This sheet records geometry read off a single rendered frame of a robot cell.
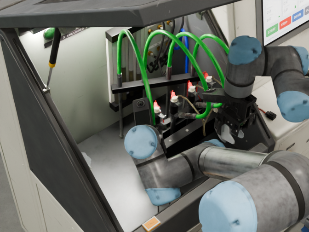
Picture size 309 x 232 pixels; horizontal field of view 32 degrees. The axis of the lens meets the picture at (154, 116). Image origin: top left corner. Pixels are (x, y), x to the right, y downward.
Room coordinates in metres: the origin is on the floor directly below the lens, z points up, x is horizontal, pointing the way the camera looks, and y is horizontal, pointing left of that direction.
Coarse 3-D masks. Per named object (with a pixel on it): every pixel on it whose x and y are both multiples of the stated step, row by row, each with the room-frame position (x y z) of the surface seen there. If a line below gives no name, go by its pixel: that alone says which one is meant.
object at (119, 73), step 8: (120, 32) 1.36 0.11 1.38; (128, 32) 1.29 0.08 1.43; (120, 40) 1.39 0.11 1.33; (120, 48) 1.40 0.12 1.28; (136, 48) 1.22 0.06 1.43; (120, 56) 1.41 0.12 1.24; (136, 56) 1.20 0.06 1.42; (120, 64) 1.42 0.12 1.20; (120, 72) 1.42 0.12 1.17; (144, 72) 1.15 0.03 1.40; (144, 80) 1.13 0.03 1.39; (152, 104) 1.09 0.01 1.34; (152, 112) 1.07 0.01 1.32
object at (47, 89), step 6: (54, 36) 1.05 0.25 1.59; (60, 36) 1.05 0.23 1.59; (54, 42) 1.06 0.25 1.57; (54, 48) 1.07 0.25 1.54; (54, 54) 1.08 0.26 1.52; (54, 60) 1.09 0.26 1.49; (54, 66) 1.11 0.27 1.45; (48, 78) 1.14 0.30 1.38; (48, 84) 1.15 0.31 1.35; (48, 90) 1.16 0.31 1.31
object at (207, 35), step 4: (200, 36) 1.47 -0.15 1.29; (204, 36) 1.45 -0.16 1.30; (208, 36) 1.44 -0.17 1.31; (212, 36) 1.43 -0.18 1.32; (216, 36) 1.42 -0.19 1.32; (216, 40) 1.41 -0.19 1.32; (220, 40) 1.41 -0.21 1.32; (196, 44) 1.48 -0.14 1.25; (220, 44) 1.40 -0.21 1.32; (224, 44) 1.39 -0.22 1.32; (196, 48) 1.48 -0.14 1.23; (224, 48) 1.38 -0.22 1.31; (228, 48) 1.38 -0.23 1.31; (196, 52) 1.48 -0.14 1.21; (228, 52) 1.37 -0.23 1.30; (192, 64) 1.48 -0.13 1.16; (192, 68) 1.48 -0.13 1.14; (192, 72) 1.48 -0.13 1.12
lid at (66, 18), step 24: (48, 0) 1.22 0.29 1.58; (72, 0) 1.05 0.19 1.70; (96, 0) 0.95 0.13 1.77; (120, 0) 0.86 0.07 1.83; (144, 0) 0.79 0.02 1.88; (168, 0) 0.75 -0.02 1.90; (192, 0) 0.75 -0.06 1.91; (216, 0) 0.74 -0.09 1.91; (240, 0) 0.74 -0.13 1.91; (0, 24) 1.20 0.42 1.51; (24, 24) 1.09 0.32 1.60; (48, 24) 1.00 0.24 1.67; (72, 24) 0.92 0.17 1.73; (96, 24) 0.85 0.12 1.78; (120, 24) 0.79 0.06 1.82; (144, 24) 0.74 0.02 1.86
